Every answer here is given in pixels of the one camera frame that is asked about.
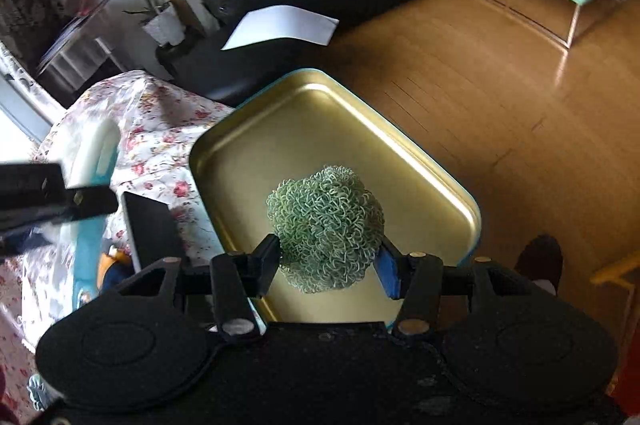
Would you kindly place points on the white sponge brush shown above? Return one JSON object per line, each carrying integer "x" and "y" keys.
{"x": 93, "y": 166}

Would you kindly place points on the floral tablecloth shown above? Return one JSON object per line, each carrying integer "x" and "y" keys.
{"x": 158, "y": 124}

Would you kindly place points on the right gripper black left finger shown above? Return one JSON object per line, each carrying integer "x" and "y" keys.
{"x": 236, "y": 279}

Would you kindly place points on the white paper sheet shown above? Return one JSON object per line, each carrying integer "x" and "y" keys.
{"x": 282, "y": 22}

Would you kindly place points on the orange navy fabric pouch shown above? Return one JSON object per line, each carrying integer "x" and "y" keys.
{"x": 115, "y": 266}

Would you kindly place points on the potted plant white pot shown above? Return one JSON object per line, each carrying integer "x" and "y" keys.
{"x": 160, "y": 20}

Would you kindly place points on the green curly scrunchie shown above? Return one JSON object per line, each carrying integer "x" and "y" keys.
{"x": 330, "y": 228}

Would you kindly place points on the dark side table with magazines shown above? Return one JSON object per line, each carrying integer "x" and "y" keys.
{"x": 86, "y": 52}

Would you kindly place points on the black triangular glasses case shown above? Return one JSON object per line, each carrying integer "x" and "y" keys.
{"x": 151, "y": 230}

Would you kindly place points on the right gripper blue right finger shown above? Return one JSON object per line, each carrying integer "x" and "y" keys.
{"x": 415, "y": 280}

